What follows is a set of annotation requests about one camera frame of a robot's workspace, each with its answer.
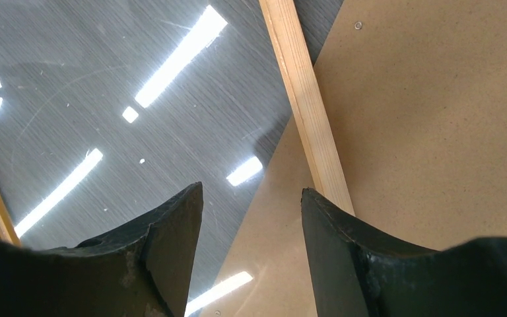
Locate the orange wooden picture frame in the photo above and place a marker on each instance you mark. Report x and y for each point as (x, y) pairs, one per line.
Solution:
(297, 31)

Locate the brown backing board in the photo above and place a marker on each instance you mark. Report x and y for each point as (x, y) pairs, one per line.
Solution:
(416, 96)

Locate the clear acrylic sheet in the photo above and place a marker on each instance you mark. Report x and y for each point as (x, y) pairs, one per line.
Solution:
(108, 108)

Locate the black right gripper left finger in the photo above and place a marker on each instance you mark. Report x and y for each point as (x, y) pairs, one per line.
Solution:
(141, 268)

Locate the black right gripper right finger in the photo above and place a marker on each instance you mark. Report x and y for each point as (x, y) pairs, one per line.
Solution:
(359, 270)

